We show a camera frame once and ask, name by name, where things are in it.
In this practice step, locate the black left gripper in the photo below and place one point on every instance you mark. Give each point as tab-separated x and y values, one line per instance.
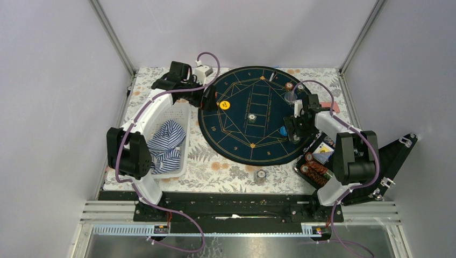
208	104

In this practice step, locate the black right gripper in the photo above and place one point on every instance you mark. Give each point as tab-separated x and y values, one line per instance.
292	122

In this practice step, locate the blue small blind button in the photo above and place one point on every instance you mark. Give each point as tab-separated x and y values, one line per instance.
283	131

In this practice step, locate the clear dealer button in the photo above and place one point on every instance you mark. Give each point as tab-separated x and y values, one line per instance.
290	97

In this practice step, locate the yellow big blind button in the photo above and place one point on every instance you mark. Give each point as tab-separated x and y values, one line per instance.
224	105

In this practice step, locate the grey chip stack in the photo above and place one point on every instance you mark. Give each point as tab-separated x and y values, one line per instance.
260	177

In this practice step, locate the pink sponge block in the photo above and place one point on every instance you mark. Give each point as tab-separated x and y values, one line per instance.
335	106

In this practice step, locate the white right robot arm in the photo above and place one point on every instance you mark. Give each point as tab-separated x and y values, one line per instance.
355	160

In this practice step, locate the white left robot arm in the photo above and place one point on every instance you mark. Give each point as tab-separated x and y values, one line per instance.
127	152

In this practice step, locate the playing card deck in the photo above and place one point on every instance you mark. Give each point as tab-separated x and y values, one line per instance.
322	153

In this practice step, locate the white plastic laundry basket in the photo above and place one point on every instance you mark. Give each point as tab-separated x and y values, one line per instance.
181	114

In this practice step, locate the red chip rows in case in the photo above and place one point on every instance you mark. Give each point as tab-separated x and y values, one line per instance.
314	171

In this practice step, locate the round dark poker mat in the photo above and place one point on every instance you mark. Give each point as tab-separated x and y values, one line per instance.
248	125

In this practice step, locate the blue white striped cloth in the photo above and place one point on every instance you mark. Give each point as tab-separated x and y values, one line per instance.
164	147

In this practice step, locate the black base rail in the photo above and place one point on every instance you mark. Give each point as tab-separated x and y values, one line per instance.
184	212

